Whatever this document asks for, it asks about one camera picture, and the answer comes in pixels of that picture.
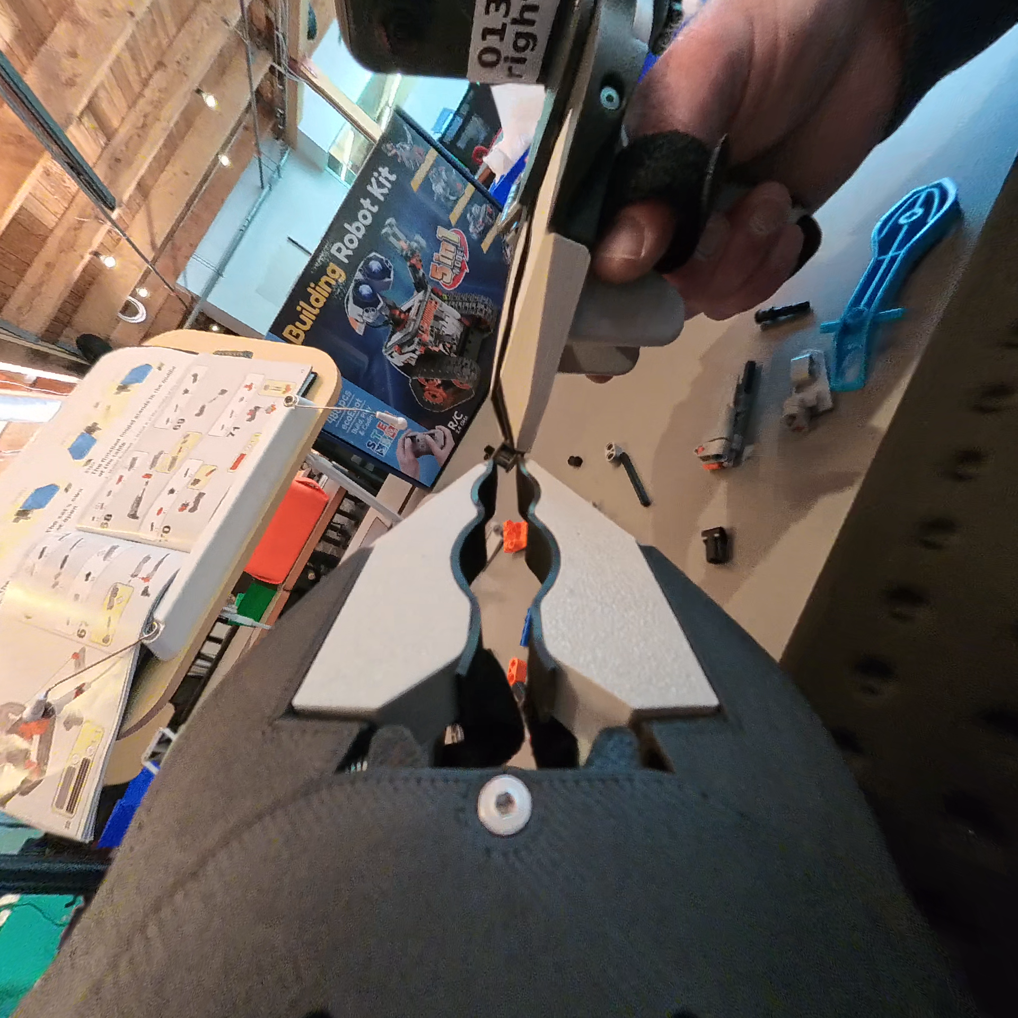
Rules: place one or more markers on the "blue pin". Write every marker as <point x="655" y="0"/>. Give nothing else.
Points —
<point x="526" y="628"/>

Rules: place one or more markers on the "light grey long block piece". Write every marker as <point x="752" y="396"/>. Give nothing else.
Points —
<point x="807" y="391"/>

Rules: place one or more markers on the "black dimpled mat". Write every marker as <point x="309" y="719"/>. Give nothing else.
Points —
<point x="914" y="636"/>

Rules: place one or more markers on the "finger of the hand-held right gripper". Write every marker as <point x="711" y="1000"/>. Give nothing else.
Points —
<point x="553" y="318"/>
<point x="529" y="199"/>

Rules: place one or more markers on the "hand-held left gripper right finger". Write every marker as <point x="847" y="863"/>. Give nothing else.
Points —
<point x="628" y="636"/>

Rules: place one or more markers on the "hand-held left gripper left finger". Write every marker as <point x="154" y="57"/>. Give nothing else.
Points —
<point x="382" y="636"/>

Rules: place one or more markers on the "person's right hand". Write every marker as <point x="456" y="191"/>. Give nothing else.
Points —
<point x="779" y="95"/>

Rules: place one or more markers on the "teal separator tool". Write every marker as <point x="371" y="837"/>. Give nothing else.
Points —
<point x="891" y="278"/>

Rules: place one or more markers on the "person's right forearm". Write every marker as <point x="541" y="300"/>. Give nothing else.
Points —
<point x="962" y="48"/>

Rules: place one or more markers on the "dark grey cross-hole connector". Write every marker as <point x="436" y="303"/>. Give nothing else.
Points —
<point x="501" y="457"/>

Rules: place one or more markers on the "black short connector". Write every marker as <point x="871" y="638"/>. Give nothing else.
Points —
<point x="716" y="545"/>

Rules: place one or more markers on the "green storage bin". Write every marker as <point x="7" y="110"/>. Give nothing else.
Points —
<point x="254" y="602"/>

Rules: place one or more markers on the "white tipped rod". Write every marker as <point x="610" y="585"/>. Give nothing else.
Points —
<point x="374" y="412"/>

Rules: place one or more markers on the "grey cylinder axle assembly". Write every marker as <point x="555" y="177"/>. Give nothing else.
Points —
<point x="730" y="425"/>

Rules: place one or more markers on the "instruction booklet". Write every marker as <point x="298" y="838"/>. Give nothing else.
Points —
<point x="119" y="517"/>

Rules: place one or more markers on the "long black axle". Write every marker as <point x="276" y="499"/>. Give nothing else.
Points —
<point x="638" y="479"/>

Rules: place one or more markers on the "blue small bin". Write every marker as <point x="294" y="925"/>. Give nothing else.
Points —
<point x="127" y="805"/>

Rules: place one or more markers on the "black long pin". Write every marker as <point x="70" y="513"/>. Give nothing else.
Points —
<point x="783" y="313"/>

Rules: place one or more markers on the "orange two-hole connector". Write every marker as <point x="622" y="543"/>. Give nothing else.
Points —
<point x="517" y="670"/>

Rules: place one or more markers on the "orange storage bin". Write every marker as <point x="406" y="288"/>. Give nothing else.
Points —
<point x="286" y="530"/>

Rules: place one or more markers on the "robot kit box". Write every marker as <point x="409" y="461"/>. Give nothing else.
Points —
<point x="398" y="318"/>

